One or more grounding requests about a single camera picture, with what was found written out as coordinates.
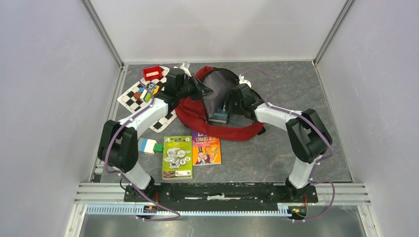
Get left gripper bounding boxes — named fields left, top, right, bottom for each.
left=177, top=74, right=214, bottom=102

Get blue nineteen eighty-four book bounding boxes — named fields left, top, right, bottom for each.
left=208, top=110, right=229, bottom=124

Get red backpack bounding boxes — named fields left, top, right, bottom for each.
left=175, top=66, right=266, bottom=141

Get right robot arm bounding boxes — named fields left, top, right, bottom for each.
left=225, top=84, right=333, bottom=201

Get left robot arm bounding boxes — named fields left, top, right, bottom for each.
left=97, top=68, right=213, bottom=201

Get orange Roald Dahl book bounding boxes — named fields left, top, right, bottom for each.
left=192, top=131, right=222, bottom=166

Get red plastic box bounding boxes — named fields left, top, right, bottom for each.
left=143, top=66, right=163, bottom=81

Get colourful toy block cluster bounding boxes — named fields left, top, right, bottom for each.
left=133, top=82, right=160, bottom=103

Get green treehouse book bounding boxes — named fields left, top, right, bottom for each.
left=162, top=136, right=193, bottom=180

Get black white chess mat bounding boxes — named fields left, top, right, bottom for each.
left=117, top=66, right=177, bottom=133

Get toy block train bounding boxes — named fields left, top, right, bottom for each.
left=138, top=137, right=164, bottom=155

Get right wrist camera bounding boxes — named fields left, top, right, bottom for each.
left=238, top=74, right=252, bottom=88

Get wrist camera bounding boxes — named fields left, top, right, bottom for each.
left=179, top=61, right=192, bottom=77
left=238, top=74, right=252, bottom=88

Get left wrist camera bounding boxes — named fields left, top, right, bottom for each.
left=179, top=61, right=192, bottom=77

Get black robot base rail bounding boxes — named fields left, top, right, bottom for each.
left=124, top=182, right=319, bottom=213

